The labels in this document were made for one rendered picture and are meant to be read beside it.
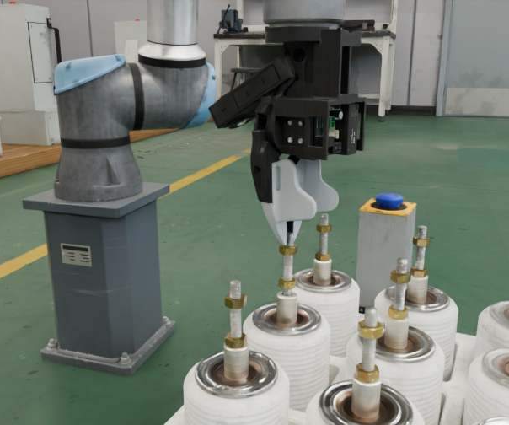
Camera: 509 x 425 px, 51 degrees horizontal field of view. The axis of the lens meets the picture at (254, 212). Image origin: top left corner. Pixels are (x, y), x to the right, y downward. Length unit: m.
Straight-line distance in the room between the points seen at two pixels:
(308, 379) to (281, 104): 0.28
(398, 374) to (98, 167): 0.59
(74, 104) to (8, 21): 2.31
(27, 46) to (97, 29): 3.69
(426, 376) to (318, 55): 0.31
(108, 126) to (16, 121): 2.33
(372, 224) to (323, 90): 0.35
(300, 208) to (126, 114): 0.48
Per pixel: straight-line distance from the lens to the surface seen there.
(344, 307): 0.68
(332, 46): 0.49
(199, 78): 0.96
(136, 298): 0.98
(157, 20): 0.94
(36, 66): 3.16
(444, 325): 0.65
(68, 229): 0.95
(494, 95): 5.67
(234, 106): 0.55
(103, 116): 0.92
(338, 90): 0.49
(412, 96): 5.66
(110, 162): 0.93
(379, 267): 0.82
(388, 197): 0.81
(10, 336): 1.19
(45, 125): 3.12
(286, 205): 0.53
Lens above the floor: 0.52
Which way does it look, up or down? 16 degrees down
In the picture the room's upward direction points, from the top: straight up
